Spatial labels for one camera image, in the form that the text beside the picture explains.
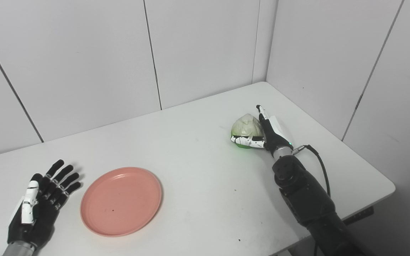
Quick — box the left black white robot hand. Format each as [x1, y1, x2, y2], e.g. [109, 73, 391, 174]
[7, 159, 82, 247]

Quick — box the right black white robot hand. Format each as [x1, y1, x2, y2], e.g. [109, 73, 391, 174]
[231, 105, 294, 158]

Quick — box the green white cabbage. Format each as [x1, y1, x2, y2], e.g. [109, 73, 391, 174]
[231, 113, 264, 149]

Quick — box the pink round plate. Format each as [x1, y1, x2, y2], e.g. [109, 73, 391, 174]
[80, 167, 163, 237]

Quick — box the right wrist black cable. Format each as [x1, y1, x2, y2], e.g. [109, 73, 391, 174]
[292, 144, 331, 198]

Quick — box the dark table frame bar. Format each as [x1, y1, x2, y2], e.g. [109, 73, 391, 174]
[344, 206, 374, 225]

